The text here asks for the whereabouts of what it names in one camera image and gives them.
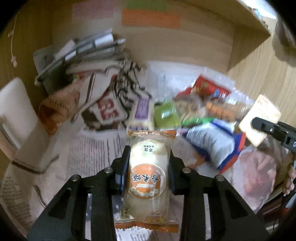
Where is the beige cracker packet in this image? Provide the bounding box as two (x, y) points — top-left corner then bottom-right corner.
(238, 94), (281, 147)

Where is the orange rice cake packet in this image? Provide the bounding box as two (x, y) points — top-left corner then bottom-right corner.
(115, 130), (179, 233)

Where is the green round jelly cup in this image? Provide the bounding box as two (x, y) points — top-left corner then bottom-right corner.
(154, 101), (181, 130)

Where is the purple coconut roll packet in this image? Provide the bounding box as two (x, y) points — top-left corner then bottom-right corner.
(126, 97), (154, 131)

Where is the person's right hand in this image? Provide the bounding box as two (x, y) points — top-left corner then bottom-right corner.
(282, 161), (295, 195)

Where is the newspaper sheet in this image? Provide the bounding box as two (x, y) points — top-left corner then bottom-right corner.
(0, 128), (130, 232)

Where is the blue white snack bag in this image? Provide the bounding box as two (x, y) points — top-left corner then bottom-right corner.
(182, 118), (246, 174)

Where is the red snack bag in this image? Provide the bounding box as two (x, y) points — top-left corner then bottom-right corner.
(177, 75), (231, 100)

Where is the white box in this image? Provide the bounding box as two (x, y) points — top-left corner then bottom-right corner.
(1, 77), (57, 173)

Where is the clear plastic container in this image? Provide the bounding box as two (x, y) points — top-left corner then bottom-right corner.
(140, 61), (235, 102)

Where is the black white patterned bag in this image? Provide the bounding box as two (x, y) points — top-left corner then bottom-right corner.
(67, 60), (152, 131)

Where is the stack of magazines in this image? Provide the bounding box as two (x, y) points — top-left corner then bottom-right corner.
(34, 29), (126, 86)

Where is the orange sticky note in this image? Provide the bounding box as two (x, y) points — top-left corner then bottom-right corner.
(121, 9), (181, 29)

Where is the green sticky note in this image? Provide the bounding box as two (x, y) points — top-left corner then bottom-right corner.
(126, 0), (169, 11)

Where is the pink sticky note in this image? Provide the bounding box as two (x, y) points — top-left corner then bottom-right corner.
(72, 0), (117, 20)

